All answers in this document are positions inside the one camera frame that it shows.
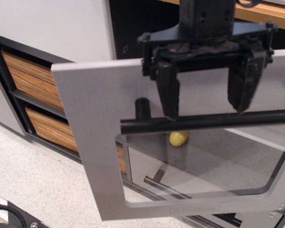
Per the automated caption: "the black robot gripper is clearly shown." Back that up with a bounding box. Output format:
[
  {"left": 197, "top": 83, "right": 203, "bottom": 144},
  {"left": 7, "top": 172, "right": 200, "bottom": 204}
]
[{"left": 137, "top": 0, "right": 278, "bottom": 121}]

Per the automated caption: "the black oven door handle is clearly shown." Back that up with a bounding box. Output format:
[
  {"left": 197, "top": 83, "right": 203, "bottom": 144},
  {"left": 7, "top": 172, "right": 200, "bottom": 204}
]
[{"left": 116, "top": 108, "right": 285, "bottom": 135}]

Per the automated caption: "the grey toy oven door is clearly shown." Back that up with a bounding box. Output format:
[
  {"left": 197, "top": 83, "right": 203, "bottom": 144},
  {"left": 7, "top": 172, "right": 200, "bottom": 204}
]
[{"left": 52, "top": 49, "right": 285, "bottom": 220}]

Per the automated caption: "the yellow toy lemon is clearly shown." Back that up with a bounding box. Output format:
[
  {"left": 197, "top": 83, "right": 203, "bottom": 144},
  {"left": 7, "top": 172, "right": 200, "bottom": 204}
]
[{"left": 169, "top": 132, "right": 190, "bottom": 147}]

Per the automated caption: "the grey lower drawer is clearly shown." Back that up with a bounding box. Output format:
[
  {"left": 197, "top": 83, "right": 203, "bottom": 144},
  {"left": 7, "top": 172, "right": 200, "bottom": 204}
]
[{"left": 128, "top": 147, "right": 285, "bottom": 228}]

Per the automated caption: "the lower wood-grain fabric bin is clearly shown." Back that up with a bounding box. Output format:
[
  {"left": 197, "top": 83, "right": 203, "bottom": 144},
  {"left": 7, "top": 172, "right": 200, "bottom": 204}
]
[{"left": 25, "top": 105, "right": 127, "bottom": 173}]

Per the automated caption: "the wood-grain fabric bin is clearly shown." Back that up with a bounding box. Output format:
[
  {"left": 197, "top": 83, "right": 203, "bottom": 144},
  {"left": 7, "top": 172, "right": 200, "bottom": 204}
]
[
  {"left": 1, "top": 49, "right": 64, "bottom": 112},
  {"left": 25, "top": 105, "right": 127, "bottom": 173}
]

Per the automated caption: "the grey toy kitchen cabinet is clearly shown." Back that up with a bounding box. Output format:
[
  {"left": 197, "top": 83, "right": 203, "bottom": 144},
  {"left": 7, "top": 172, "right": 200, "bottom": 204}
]
[{"left": 0, "top": 0, "right": 285, "bottom": 228}]

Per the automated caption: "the upper wood-grain fabric bin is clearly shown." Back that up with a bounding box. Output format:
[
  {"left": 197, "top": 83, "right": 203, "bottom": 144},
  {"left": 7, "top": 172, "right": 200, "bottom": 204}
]
[{"left": 1, "top": 49, "right": 64, "bottom": 112}]

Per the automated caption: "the black drawer handle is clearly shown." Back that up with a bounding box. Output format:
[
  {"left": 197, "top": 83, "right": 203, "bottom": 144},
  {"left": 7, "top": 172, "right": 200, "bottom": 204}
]
[{"left": 143, "top": 169, "right": 242, "bottom": 228}]

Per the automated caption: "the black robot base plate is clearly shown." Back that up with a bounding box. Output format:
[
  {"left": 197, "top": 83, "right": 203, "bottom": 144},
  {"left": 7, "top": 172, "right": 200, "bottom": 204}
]
[{"left": 6, "top": 200, "right": 50, "bottom": 228}]

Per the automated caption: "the black braided cable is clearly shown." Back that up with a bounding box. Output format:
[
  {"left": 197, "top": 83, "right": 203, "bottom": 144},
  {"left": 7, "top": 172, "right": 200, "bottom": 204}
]
[{"left": 0, "top": 205, "right": 27, "bottom": 228}]

